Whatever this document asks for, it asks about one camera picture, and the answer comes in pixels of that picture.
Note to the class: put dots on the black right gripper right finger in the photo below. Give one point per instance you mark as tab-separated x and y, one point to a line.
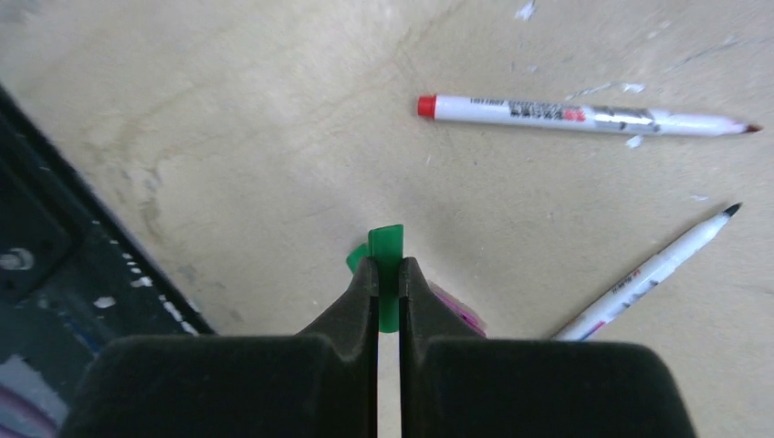
457	383

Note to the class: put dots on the white pen green end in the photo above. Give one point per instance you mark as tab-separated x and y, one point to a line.
651	273

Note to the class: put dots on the magenta pen cap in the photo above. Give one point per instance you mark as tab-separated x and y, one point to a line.
467	314

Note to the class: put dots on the white pen red end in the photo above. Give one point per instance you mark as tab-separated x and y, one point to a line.
564	116

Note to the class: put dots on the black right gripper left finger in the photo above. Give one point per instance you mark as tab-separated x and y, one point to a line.
320	382

